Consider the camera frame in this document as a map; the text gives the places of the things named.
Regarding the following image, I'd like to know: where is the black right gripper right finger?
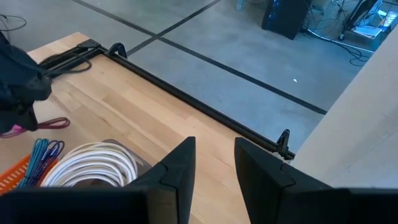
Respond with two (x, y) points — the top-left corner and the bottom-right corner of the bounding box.
(234, 137), (331, 224)

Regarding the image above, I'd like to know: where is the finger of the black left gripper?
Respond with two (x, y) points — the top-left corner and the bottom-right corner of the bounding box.
(0, 101), (39, 133)

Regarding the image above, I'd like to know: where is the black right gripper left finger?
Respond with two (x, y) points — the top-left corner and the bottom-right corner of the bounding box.
(124, 136), (197, 224)

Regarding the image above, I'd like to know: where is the red braided cable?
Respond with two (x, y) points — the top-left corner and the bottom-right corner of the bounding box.
(0, 117), (71, 139)

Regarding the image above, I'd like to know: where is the teal braided cable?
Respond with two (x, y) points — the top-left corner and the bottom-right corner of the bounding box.
(17, 138), (50, 189)

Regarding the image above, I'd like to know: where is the purple braided cable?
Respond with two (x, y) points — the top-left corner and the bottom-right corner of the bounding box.
(37, 139), (65, 175)

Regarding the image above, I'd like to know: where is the white cable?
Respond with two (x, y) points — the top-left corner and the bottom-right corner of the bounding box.
(62, 161), (130, 187)

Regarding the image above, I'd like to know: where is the beige cable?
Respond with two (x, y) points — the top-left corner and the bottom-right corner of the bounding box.
(40, 141), (139, 188)

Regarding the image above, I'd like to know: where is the grey transparent plastic bin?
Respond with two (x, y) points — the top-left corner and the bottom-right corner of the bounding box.
(40, 139), (153, 188)

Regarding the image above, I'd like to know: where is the orange plastic basket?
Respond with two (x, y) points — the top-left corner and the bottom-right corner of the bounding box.
(0, 154), (60, 196)

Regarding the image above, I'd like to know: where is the black computer tower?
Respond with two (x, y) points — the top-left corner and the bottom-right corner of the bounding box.
(261, 0), (312, 40)

